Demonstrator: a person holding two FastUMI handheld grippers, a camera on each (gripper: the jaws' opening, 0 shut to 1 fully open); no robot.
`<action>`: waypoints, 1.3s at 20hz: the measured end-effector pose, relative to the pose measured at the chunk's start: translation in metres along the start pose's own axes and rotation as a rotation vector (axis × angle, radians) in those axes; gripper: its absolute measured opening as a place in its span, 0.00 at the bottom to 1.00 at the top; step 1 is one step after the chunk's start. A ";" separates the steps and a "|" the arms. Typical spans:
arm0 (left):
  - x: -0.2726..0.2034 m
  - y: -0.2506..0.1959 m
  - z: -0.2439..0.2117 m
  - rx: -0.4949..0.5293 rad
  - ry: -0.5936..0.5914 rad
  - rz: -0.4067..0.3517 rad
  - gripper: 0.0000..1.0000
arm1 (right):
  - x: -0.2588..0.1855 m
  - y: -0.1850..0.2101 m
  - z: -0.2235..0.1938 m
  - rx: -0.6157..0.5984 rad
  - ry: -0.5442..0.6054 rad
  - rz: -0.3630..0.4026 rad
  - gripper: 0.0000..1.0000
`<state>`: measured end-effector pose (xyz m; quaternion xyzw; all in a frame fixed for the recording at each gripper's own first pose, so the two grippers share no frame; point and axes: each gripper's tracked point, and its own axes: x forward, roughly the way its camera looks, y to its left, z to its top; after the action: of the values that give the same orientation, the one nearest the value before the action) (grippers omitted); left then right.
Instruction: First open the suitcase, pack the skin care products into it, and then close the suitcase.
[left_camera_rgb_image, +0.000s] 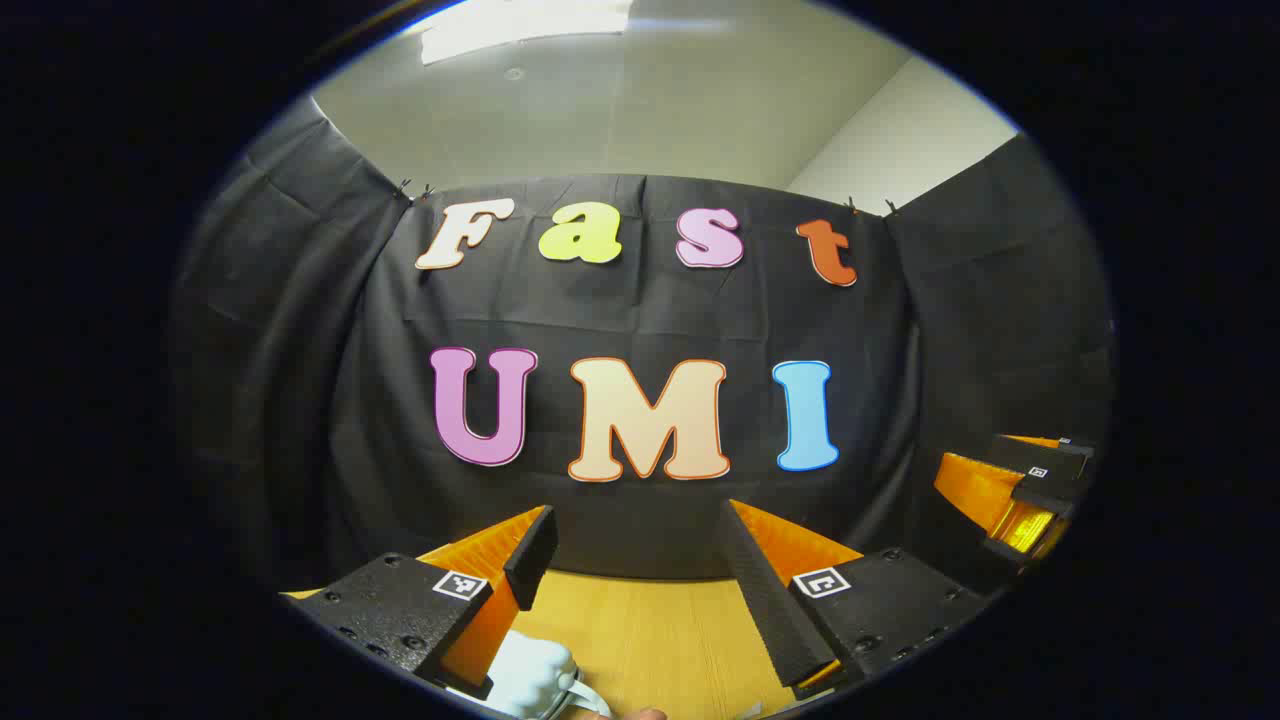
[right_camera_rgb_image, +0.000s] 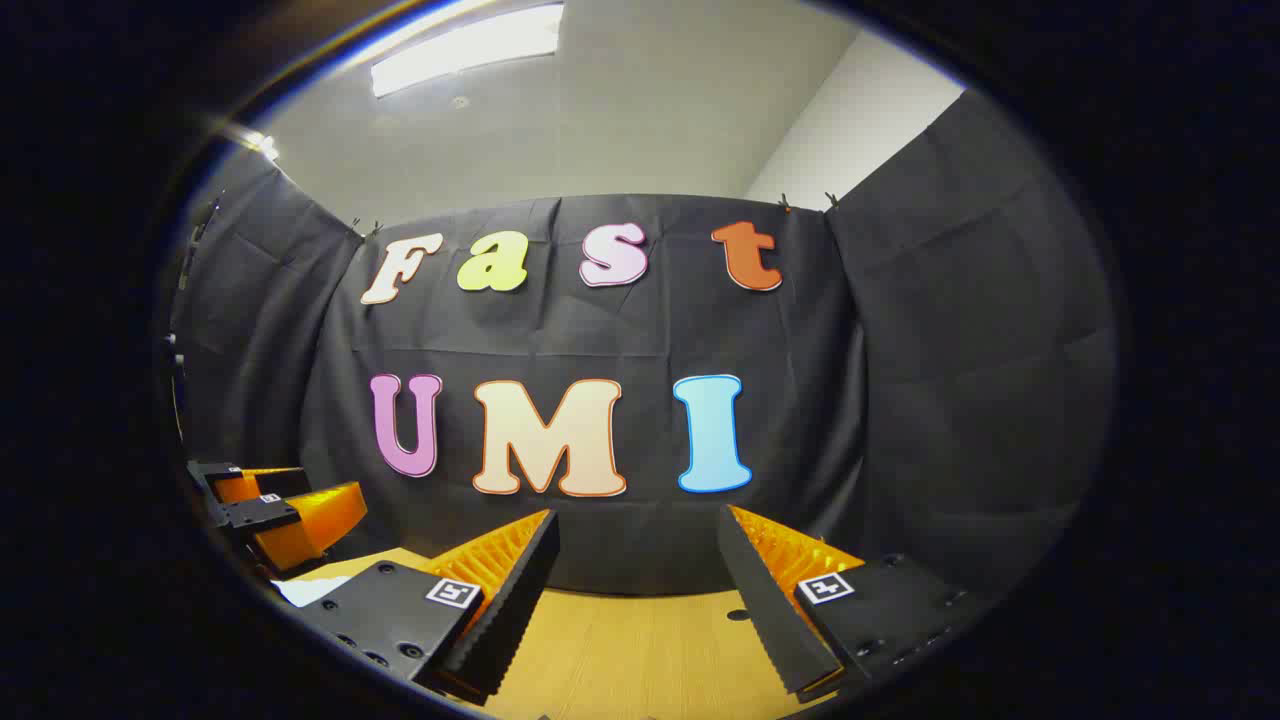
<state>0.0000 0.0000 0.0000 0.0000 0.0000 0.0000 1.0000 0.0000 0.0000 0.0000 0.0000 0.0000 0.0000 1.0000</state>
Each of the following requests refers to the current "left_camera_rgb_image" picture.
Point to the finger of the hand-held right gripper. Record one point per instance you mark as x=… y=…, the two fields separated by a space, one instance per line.
x=1040 y=465

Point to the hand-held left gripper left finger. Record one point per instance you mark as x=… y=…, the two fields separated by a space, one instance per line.
x=530 y=565

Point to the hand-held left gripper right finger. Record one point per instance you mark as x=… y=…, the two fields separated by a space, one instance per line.
x=760 y=600

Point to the black backdrop cloth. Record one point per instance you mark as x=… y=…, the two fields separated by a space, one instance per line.
x=620 y=320

